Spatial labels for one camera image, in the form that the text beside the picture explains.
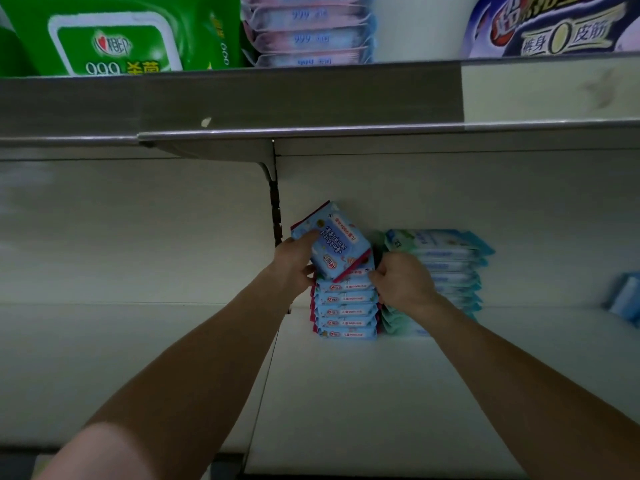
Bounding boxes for pink blue packet stack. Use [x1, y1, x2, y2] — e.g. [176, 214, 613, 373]
[240, 0, 379, 69]

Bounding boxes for metal store shelving unit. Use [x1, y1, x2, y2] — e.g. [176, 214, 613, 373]
[0, 0, 640, 480]

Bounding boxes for stack of blue red packets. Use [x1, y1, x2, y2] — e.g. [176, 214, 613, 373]
[310, 279, 381, 342]

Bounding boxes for stack of blue green packets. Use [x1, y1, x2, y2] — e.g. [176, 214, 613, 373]
[378, 229, 496, 338]

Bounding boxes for person's right hand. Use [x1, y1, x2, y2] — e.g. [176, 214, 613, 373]
[368, 251, 441, 316]

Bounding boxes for blue packaged goods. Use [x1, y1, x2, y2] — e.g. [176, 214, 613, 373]
[605, 271, 640, 326]

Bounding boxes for green wipes pack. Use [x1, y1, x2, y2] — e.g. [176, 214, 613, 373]
[0, 0, 243, 78]

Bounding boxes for dark blue gold pad packet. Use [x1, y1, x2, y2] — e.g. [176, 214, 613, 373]
[462, 0, 640, 59]

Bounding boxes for person's left forearm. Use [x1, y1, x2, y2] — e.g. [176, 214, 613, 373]
[35, 279, 301, 480]

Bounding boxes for person's left hand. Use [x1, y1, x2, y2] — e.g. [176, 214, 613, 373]
[265, 231, 321, 301]

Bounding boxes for person's right forearm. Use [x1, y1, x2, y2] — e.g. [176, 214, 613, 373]
[415, 295, 640, 480]

